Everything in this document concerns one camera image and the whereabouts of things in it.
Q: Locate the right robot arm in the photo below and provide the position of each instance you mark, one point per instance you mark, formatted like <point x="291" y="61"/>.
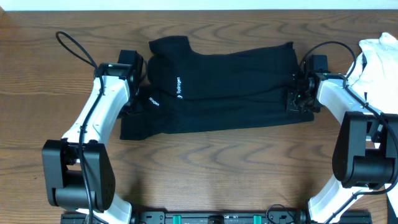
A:
<point x="364" y="161"/>

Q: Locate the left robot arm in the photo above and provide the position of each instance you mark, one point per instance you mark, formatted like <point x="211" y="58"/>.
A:
<point x="77" y="169"/>

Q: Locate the white shirt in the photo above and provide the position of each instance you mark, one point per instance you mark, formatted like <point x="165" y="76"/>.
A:
<point x="374" y="76"/>

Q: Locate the black polo shirt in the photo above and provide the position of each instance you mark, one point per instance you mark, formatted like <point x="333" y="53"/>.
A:
<point x="190" y="92"/>

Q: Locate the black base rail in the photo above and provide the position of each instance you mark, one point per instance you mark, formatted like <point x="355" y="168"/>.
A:
<point x="275" y="214"/>

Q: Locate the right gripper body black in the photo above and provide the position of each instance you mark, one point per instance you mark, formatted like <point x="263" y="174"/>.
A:
<point x="297" y="101"/>

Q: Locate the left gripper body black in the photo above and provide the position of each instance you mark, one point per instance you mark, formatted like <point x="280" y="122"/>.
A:
<point x="133" y="105"/>

